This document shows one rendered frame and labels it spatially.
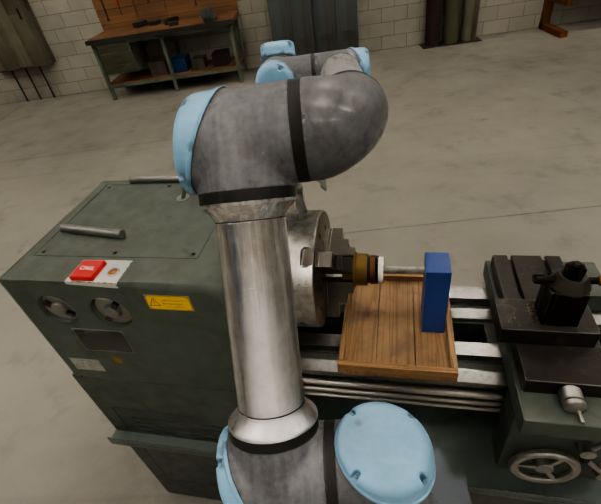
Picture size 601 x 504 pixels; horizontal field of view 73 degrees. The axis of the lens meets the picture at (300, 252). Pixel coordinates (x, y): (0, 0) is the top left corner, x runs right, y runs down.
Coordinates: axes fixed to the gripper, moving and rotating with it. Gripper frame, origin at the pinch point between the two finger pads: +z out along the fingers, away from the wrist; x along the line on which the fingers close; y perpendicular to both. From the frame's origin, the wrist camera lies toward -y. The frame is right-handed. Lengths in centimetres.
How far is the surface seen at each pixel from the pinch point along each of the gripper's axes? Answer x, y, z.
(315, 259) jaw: -1.0, -14.1, 10.2
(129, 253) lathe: 42.4, -6.3, 4.0
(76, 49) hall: 264, 702, -2
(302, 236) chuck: 1.0, -10.3, 5.6
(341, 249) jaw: -9.9, -2.2, 16.6
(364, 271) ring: -13.4, -12.3, 17.8
